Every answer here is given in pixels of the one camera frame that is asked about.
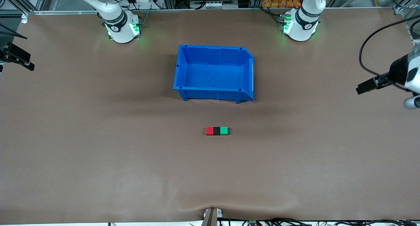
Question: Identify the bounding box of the blue plastic storage bin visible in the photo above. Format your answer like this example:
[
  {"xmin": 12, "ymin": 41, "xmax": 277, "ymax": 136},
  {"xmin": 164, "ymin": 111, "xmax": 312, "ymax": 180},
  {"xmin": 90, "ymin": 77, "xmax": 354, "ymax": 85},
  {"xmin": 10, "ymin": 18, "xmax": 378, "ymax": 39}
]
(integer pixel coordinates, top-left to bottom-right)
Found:
[{"xmin": 173, "ymin": 44, "xmax": 255, "ymax": 104}]

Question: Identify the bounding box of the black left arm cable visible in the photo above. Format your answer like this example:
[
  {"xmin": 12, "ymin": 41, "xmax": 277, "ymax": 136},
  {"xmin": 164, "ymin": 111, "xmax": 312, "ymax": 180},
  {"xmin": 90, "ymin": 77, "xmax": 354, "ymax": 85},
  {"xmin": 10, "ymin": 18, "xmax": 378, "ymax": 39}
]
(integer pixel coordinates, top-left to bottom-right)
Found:
[{"xmin": 359, "ymin": 16, "xmax": 420, "ymax": 90}]

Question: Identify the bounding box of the aluminium frame profile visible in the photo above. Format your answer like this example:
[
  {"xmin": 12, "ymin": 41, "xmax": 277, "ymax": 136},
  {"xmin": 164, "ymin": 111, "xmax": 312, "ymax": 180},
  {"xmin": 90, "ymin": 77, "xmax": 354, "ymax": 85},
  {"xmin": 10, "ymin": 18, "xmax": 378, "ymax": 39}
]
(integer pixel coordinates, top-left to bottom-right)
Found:
[
  {"xmin": 0, "ymin": 0, "xmax": 50, "ymax": 14},
  {"xmin": 392, "ymin": 0, "xmax": 420, "ymax": 59}
]

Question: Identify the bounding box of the silver table edge rail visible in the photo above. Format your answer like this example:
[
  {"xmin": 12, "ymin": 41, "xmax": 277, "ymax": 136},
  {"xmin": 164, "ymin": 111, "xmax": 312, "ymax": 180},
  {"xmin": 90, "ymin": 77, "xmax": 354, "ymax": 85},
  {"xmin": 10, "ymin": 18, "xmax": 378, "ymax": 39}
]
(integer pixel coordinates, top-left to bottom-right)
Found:
[{"xmin": 28, "ymin": 8, "xmax": 394, "ymax": 15}]

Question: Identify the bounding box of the brown table edge bracket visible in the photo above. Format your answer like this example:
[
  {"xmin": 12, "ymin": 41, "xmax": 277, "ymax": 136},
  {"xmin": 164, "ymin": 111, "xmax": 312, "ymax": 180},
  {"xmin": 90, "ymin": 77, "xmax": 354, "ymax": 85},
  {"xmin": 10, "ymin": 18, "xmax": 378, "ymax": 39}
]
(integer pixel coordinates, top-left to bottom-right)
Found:
[{"xmin": 202, "ymin": 207, "xmax": 224, "ymax": 226}]

